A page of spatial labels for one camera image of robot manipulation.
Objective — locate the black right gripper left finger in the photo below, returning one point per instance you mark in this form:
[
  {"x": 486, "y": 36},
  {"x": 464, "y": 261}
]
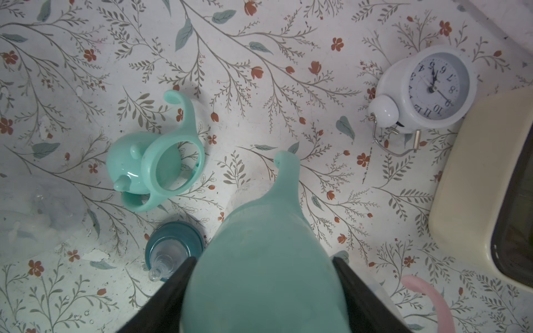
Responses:
[{"x": 163, "y": 311}]

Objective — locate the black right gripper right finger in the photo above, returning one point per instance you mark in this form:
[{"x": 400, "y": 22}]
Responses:
[{"x": 366, "y": 313}]

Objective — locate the mint bear cap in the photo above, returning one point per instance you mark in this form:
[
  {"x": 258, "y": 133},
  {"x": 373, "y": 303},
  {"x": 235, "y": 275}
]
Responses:
[{"x": 264, "y": 273}]

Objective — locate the clear bottle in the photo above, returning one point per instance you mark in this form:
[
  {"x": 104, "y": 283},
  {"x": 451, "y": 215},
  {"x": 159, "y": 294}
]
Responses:
[{"x": 37, "y": 214}]

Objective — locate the cream box green lid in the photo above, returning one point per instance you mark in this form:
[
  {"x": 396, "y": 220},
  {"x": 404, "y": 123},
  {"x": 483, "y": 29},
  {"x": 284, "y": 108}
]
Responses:
[{"x": 482, "y": 210}]

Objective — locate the white small alarm clock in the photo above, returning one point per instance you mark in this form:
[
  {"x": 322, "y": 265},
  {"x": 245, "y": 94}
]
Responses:
[{"x": 432, "y": 89}]

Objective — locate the floral table mat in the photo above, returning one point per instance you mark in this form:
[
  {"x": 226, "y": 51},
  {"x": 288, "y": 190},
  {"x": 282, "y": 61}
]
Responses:
[{"x": 269, "y": 76}]

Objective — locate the mint cap with handle ring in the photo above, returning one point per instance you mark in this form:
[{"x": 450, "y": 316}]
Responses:
[{"x": 143, "y": 166}]

